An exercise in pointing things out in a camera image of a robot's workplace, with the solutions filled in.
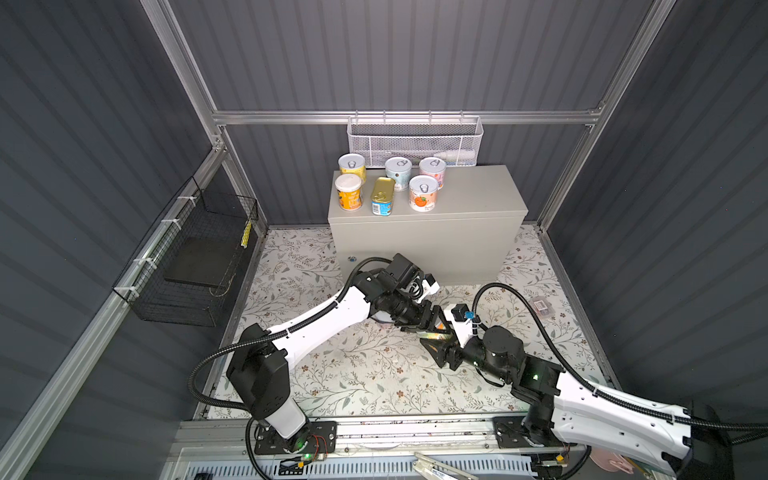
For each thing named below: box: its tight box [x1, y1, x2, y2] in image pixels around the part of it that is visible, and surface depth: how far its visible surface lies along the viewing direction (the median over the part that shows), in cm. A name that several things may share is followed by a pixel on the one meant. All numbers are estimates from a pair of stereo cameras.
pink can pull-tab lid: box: [419, 156, 447, 191], surface depth 82 cm
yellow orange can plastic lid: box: [334, 173, 363, 211], surface depth 75 cm
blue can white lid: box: [384, 156, 412, 192], surface depth 82 cm
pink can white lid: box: [371, 310, 395, 328], surface depth 67 cm
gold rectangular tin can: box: [370, 177, 395, 217], surface depth 76 cm
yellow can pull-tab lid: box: [338, 153, 367, 183], surface depth 82 cm
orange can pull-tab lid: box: [408, 175, 439, 212], surface depth 76 cm
